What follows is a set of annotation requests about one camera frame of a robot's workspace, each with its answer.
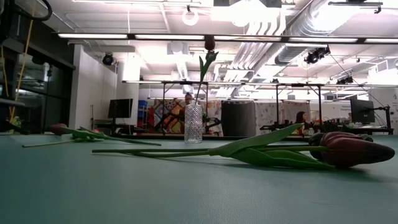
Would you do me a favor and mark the dark red tulip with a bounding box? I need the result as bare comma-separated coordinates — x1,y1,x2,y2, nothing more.
194,35,220,106
91,123,396,170

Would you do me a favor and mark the bright red tulip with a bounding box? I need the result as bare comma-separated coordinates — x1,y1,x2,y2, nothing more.
22,123,105,148

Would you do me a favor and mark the tall textured clear vase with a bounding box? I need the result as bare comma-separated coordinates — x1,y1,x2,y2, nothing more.
184,102,203,144

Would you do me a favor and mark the pink floral fabric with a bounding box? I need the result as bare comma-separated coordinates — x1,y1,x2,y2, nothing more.
203,100,223,136

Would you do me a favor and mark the person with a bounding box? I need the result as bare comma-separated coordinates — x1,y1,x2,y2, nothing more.
295,111,312,135
179,92,194,134

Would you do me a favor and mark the colourful patterned fabric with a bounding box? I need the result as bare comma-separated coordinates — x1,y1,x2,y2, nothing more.
148,98,183,133

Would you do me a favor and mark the dark grey curtain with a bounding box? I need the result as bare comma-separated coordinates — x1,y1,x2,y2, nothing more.
221,100,256,137

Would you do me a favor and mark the white floral curtain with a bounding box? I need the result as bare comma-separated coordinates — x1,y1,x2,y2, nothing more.
254,101,312,136

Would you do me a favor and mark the black computer monitor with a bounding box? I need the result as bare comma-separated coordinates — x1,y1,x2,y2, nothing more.
349,98,376,124
108,98,134,119

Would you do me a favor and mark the turquoise table mat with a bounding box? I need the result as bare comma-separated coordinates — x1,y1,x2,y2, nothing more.
0,133,398,224

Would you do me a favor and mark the black round spotlight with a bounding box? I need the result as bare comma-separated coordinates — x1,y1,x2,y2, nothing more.
101,52,114,66

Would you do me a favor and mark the long ceiling light bar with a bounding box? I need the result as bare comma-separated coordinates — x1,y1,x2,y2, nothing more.
57,32,398,44

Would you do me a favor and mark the black station frame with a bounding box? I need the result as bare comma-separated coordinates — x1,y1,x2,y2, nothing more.
275,83,323,131
161,80,210,135

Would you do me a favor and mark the white ring light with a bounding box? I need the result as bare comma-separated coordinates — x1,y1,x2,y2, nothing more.
182,11,200,27

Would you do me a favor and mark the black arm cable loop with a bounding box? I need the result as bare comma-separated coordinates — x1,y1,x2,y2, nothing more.
14,0,53,22

